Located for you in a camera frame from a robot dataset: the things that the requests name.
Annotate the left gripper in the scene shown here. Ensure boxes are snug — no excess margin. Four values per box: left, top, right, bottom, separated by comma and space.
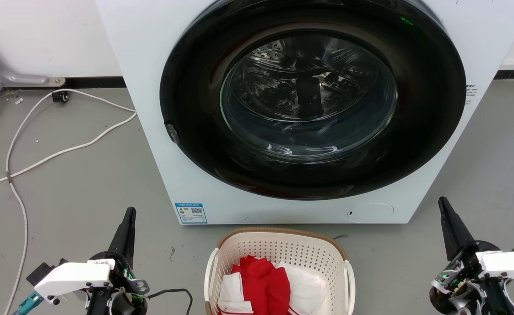
85, 207, 151, 315

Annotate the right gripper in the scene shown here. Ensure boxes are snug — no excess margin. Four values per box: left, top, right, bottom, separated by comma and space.
429, 196, 514, 315

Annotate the cream perforated laundry basket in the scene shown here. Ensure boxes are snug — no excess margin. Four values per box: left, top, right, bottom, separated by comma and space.
204, 227, 356, 315

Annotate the blue energy label sticker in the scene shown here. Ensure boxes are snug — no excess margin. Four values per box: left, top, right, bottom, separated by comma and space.
174, 203, 208, 224

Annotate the round white filter cover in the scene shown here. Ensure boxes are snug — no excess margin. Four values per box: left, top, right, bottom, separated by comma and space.
347, 203, 394, 224

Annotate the white garment with red stripes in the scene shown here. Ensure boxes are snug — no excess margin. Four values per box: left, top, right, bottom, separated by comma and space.
217, 272, 254, 315

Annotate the round black washer door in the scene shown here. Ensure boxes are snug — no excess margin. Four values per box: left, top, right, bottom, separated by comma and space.
160, 0, 467, 201

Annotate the plain white garment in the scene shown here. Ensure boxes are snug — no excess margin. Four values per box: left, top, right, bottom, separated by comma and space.
278, 262, 328, 315

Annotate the white front-load washing machine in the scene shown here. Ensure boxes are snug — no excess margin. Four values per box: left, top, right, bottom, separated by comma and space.
95, 0, 514, 225

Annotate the steel washer drum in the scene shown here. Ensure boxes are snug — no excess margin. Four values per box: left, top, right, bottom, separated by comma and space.
220, 35, 398, 161

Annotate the thick white power cable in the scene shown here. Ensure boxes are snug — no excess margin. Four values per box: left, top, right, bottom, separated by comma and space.
0, 112, 138, 194

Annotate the thin white cable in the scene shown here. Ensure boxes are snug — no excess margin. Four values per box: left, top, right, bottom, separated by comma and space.
3, 89, 136, 315

